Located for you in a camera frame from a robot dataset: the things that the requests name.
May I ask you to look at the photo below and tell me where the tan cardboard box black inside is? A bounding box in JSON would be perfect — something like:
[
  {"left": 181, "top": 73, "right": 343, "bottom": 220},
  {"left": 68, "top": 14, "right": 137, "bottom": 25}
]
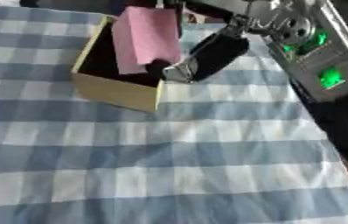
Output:
[{"left": 70, "top": 15, "right": 165, "bottom": 114}]

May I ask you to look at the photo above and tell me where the pink block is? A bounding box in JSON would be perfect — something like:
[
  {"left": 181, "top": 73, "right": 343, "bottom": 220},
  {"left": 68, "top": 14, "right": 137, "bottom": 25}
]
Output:
[{"left": 109, "top": 6, "right": 184, "bottom": 75}]

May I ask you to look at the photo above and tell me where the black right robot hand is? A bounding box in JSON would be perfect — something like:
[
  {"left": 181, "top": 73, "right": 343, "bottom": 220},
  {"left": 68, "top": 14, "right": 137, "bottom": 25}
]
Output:
[{"left": 144, "top": 0, "right": 253, "bottom": 85}]

